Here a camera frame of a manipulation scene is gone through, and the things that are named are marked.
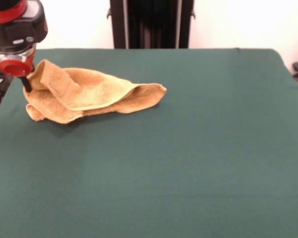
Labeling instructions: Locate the dark green table cloth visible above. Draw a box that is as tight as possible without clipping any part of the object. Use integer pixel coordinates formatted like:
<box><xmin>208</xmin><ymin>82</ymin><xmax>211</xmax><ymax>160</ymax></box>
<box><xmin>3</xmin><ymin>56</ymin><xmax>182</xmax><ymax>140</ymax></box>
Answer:
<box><xmin>0</xmin><ymin>48</ymin><xmax>298</xmax><ymax>238</ymax></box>

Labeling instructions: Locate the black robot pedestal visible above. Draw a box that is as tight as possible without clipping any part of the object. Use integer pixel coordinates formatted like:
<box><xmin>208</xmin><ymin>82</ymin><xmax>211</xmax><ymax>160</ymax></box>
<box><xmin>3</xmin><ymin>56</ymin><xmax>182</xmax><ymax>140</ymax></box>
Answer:
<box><xmin>106</xmin><ymin>0</ymin><xmax>196</xmax><ymax>50</ymax></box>

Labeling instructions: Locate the orange terry towel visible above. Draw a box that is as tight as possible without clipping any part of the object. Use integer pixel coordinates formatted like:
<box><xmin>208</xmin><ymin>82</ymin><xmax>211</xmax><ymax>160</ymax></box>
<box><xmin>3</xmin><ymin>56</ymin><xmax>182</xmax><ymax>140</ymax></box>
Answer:
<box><xmin>23</xmin><ymin>59</ymin><xmax>167</xmax><ymax>124</ymax></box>

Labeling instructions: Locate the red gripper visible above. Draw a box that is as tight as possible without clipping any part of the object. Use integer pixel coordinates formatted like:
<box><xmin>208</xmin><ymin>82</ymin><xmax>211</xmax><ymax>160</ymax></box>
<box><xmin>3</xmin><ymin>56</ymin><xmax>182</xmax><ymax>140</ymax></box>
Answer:
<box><xmin>0</xmin><ymin>43</ymin><xmax>37</xmax><ymax>93</ymax></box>

